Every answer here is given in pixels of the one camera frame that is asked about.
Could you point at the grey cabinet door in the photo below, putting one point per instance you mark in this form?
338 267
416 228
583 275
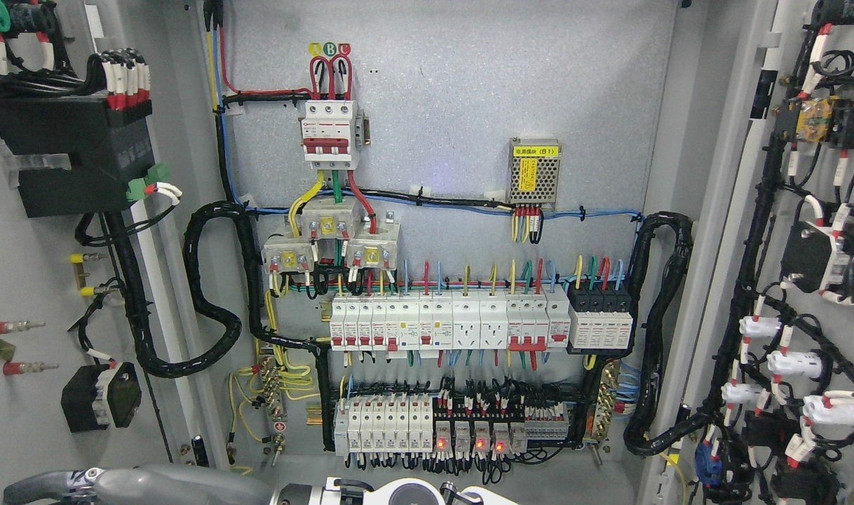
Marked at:
37 284
751 400

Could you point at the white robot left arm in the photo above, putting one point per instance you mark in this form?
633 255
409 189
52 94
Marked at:
400 491

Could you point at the current transformer cluster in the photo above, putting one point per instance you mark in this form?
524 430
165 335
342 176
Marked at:
335 233

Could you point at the white socket breaker row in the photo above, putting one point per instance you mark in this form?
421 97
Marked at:
430 323

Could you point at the metal mesh power supply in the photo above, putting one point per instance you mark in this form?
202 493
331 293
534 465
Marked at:
534 171

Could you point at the three pole main breaker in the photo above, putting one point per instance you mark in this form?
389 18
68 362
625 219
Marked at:
332 134

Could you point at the white lower breaker row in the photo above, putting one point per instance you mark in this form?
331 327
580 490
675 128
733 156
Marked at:
382 425

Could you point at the relay terminal row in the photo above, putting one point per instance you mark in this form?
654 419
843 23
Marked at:
486 427

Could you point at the black surge protector module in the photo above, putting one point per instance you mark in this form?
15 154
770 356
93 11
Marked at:
601 322

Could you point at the brass ground terminal bar left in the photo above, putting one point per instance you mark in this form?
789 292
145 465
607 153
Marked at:
273 405

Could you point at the brass ground terminal bar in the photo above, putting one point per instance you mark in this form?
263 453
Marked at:
604 409
273 405

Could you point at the brass ground terminal bar right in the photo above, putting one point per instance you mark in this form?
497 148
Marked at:
604 409

